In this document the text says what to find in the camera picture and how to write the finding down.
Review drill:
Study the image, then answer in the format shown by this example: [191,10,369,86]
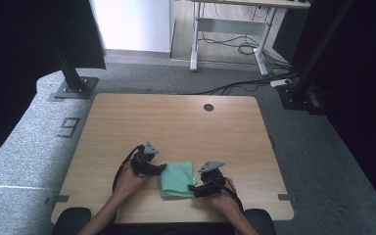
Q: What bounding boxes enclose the green microfibre cloth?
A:
[159,161,200,200]

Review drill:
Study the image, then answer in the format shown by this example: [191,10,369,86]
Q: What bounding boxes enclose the black metal stand with base plate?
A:
[49,32,100,100]

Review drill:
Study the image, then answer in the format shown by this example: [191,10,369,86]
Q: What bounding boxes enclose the tangle of black cables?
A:
[198,4,293,68]

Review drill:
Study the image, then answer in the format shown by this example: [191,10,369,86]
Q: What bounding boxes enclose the person's right hand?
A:
[205,177,243,217]

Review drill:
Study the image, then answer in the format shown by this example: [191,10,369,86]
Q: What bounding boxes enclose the white desk frame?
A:
[189,0,311,77]

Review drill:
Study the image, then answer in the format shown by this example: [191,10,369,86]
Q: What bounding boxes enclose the grey floor outlet cover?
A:
[56,117,81,139]

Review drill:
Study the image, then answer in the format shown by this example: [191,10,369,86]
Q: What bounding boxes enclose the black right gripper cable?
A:
[214,176,245,213]

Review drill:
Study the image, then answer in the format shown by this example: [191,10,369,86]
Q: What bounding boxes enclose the white partition panel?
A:
[89,0,176,54]

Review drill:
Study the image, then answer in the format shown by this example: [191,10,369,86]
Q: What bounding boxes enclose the person's left hand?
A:
[113,161,152,201]

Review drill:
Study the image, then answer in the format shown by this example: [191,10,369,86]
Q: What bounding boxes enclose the grey tape strip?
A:
[44,194,71,207]
[277,193,299,204]

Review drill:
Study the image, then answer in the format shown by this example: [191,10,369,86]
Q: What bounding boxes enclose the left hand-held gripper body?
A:
[130,141,161,175]

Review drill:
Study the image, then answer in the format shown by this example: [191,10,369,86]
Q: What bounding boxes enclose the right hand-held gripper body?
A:
[197,161,227,198]

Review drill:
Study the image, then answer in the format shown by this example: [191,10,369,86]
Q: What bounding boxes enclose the black metal stand with dark base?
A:
[276,0,355,116]

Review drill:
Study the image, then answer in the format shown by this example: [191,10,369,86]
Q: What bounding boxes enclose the long black floor cable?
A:
[194,73,299,96]

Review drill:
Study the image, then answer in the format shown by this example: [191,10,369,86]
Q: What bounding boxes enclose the black curtain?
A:
[292,0,376,221]
[0,0,107,171]

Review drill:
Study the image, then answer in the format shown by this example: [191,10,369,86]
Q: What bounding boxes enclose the white power strip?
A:
[269,78,294,89]

